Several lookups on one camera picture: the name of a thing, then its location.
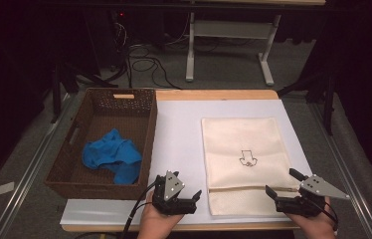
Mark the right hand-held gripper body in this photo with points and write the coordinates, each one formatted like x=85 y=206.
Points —
x=306 y=205

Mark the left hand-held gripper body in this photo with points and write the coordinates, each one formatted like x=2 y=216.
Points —
x=170 y=205

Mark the cream mesh laundry bag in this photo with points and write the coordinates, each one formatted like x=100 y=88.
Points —
x=237 y=139

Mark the blue cloth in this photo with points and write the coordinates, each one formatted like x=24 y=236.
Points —
x=114 y=154

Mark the brown woven basket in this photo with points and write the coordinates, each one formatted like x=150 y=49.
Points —
x=107 y=119

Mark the person's right hand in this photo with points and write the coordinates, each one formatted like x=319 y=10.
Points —
x=316 y=227

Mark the white table mat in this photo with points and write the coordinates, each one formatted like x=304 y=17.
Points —
x=177 y=132

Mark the black metal stand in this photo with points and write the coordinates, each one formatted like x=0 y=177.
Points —
x=329 y=99
x=56 y=89

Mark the black device with red light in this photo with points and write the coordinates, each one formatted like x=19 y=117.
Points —
x=119 y=33

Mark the white floor tape strip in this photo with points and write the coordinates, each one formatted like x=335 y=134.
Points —
x=1 y=189

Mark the metal floor rail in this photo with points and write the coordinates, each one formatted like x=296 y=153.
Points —
x=349 y=172
x=25 y=179

